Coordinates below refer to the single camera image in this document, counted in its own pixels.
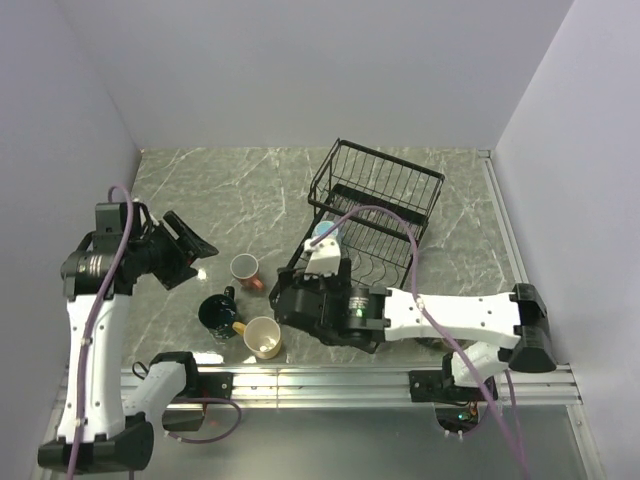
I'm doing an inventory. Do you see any black box under rail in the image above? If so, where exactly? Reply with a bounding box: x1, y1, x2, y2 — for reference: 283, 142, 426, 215
162, 404, 206, 432

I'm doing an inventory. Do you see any cream yellow mug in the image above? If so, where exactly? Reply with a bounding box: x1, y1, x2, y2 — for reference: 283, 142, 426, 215
232, 316, 282, 360

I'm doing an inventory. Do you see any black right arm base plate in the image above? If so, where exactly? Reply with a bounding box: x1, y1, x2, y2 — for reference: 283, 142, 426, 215
408, 370, 485, 407

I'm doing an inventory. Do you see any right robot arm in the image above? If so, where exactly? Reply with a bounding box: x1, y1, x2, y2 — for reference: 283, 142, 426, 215
270, 259, 557, 400

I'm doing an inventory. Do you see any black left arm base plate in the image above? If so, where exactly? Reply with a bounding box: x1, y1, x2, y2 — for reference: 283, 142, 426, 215
172, 371, 234, 404

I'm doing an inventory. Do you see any black wire dish rack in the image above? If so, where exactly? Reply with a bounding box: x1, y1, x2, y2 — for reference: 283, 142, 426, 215
302, 139, 445, 289

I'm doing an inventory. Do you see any light blue mug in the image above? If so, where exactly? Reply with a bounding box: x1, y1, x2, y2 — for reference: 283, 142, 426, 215
311, 220, 342, 250

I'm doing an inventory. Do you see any pink mug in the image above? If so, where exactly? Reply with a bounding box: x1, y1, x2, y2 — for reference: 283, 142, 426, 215
230, 253, 264, 291

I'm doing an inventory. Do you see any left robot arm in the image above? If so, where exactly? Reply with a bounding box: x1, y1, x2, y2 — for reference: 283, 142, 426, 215
37, 202, 218, 477

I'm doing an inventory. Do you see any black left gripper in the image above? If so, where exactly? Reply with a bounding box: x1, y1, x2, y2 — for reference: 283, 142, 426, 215
130, 210, 218, 289

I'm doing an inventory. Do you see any dark green mug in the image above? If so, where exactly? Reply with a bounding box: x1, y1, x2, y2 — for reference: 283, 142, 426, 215
198, 286, 239, 340

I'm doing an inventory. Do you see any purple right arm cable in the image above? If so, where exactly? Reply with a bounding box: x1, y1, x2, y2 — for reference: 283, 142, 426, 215
310, 205, 531, 480

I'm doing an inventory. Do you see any white aluminium side rail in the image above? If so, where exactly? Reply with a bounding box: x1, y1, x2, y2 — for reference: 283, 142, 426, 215
477, 149, 556, 361

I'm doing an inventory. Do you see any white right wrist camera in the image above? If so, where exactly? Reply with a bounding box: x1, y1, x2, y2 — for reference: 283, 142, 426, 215
304, 237, 342, 278

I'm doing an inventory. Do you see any aluminium front rail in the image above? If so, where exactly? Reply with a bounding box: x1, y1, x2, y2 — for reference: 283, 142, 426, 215
200, 364, 583, 409

